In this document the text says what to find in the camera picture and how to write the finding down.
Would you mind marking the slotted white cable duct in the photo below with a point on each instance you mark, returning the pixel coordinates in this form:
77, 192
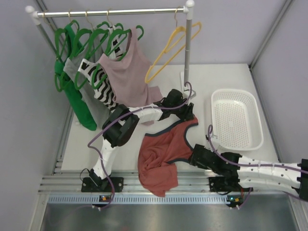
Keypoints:
134, 199

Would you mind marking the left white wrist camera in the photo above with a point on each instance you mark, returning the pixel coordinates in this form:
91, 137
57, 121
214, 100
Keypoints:
188, 93

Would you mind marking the black white striped top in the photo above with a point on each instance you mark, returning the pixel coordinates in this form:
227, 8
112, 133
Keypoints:
102, 81

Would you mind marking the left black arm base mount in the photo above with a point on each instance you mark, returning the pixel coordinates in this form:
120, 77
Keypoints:
88, 185

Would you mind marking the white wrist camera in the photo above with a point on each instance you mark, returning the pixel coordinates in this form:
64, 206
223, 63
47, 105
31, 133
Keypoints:
188, 93
213, 142

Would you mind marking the red tank top blue trim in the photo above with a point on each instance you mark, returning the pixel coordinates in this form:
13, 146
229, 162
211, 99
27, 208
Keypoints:
159, 152

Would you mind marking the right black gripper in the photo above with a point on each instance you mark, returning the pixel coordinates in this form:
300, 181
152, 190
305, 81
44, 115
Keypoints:
192, 161

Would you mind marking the yellow hanger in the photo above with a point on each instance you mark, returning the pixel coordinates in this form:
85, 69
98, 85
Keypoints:
181, 37

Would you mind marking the grey top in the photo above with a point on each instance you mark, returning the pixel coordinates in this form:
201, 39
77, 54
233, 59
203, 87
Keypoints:
96, 104

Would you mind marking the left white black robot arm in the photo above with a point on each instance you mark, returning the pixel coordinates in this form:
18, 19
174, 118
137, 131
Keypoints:
120, 125

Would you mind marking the white perforated plastic basket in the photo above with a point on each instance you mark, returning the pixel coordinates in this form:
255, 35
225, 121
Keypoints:
236, 120

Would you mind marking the silver clothes rack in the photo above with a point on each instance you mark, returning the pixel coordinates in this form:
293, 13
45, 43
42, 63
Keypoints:
36, 17

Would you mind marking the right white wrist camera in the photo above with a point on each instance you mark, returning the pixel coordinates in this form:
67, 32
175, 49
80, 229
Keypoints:
213, 142

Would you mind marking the green hanger under striped top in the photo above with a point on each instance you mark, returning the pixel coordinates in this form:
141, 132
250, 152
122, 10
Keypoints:
96, 36

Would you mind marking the green top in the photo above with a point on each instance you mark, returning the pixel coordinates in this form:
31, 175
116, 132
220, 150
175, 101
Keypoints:
80, 108

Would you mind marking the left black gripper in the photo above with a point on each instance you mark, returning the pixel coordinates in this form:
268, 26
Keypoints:
186, 112

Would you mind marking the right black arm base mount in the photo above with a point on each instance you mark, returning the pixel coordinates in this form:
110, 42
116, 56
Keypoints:
223, 184

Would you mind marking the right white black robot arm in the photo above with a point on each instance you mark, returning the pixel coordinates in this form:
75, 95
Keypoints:
237, 169

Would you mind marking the pink tank top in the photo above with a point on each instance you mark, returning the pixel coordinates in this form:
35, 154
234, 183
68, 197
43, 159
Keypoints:
127, 76

